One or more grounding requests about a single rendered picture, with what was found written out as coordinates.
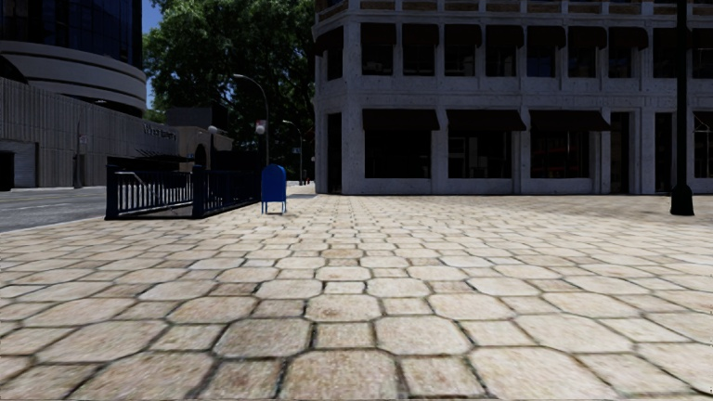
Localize pale concrete building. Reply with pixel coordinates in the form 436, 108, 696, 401
0, 40, 235, 191

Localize blue letter box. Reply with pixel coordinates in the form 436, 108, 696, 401
260, 163, 288, 215

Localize dark street lamp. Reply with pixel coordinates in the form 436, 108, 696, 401
642, 0, 696, 217

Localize pale stone and brick building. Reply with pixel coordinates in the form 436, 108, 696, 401
312, 0, 713, 196

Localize sign on a post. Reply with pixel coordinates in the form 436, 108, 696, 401
72, 121, 89, 189

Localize grey street lamp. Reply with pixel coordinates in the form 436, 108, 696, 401
232, 73, 271, 168
281, 119, 305, 186

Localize trees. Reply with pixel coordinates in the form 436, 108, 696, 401
143, 0, 317, 180

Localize dark stairway railing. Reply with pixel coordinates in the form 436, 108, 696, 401
105, 124, 263, 221

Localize glass tower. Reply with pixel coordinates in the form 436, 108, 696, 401
0, 0, 144, 70

